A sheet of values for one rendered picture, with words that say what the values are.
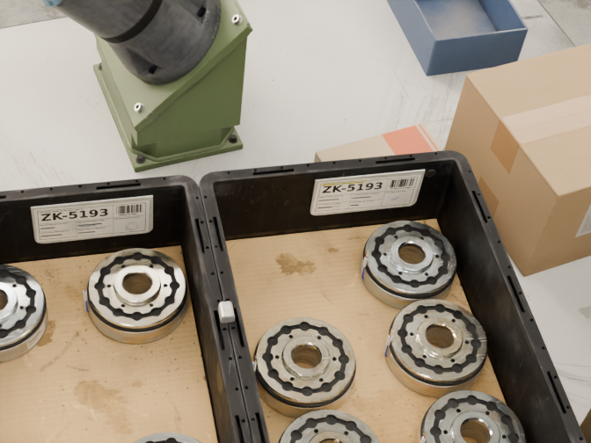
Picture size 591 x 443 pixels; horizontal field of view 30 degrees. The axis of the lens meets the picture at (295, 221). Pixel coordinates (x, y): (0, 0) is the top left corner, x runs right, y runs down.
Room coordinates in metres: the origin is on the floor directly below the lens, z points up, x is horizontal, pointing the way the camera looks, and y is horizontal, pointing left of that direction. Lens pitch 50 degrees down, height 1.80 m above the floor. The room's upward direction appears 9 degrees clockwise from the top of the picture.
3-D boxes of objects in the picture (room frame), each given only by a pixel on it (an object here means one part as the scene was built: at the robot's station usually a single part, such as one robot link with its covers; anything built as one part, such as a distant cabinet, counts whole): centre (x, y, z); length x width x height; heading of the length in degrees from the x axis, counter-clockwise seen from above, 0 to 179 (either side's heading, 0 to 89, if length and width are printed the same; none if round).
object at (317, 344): (0.61, -0.03, 0.86); 0.05 x 0.05 x 0.01
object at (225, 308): (0.60, 0.05, 0.94); 0.02 x 0.01 x 0.01; 19
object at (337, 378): (0.61, -0.03, 0.86); 0.10 x 0.10 x 0.01
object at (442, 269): (0.77, -0.13, 0.86); 0.10 x 0.10 x 0.01
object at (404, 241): (0.77, -0.13, 0.86); 0.05 x 0.05 x 0.01
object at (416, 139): (0.97, -0.11, 0.74); 0.16 x 0.12 x 0.07; 121
